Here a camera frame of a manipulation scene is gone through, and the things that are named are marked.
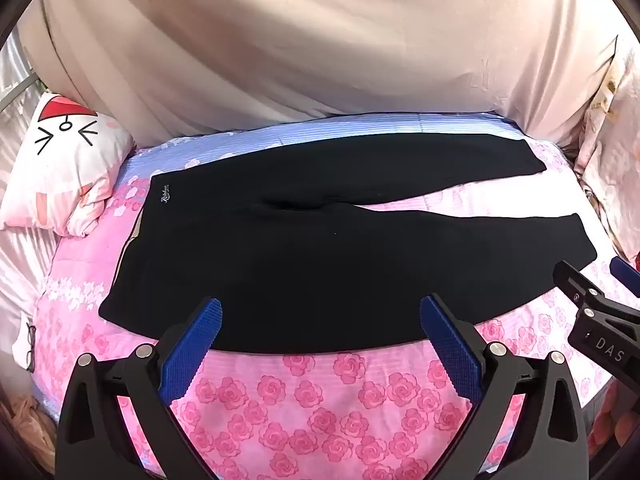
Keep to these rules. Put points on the pale floral cloth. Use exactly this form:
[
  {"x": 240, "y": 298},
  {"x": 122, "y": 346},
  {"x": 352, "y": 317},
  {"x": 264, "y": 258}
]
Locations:
[{"x": 612, "y": 135}]

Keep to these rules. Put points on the cat print pillow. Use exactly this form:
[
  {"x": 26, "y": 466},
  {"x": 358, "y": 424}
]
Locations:
[{"x": 65, "y": 160}]

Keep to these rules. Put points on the peach cloth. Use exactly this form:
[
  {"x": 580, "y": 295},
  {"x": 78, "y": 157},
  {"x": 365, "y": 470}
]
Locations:
[{"x": 25, "y": 425}]

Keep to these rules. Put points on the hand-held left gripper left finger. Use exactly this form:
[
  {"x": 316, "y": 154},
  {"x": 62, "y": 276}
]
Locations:
[{"x": 194, "y": 355}]

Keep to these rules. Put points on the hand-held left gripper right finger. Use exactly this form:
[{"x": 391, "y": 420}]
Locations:
[{"x": 450, "y": 352}]

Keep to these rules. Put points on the white satin sheet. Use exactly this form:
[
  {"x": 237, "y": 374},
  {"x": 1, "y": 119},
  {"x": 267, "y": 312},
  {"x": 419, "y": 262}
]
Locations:
[{"x": 20, "y": 280}]

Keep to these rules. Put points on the pink floral blanket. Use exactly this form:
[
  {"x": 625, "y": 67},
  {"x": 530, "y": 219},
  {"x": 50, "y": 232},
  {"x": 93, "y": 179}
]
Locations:
[{"x": 325, "y": 410}]

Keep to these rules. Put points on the black eyeglasses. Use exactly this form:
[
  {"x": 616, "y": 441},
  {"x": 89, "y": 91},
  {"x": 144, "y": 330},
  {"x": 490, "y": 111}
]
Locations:
[{"x": 31, "y": 350}]

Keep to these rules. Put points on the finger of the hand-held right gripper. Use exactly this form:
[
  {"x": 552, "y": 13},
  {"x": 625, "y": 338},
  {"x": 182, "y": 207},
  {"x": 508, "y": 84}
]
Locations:
[
  {"x": 575, "y": 280},
  {"x": 625, "y": 271}
]

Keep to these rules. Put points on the black pants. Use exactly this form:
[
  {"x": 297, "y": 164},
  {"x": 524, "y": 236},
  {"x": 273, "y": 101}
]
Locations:
[{"x": 300, "y": 260}]

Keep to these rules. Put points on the beige curtain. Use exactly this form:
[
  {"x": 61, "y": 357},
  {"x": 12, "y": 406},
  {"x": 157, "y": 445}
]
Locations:
[{"x": 300, "y": 35}]

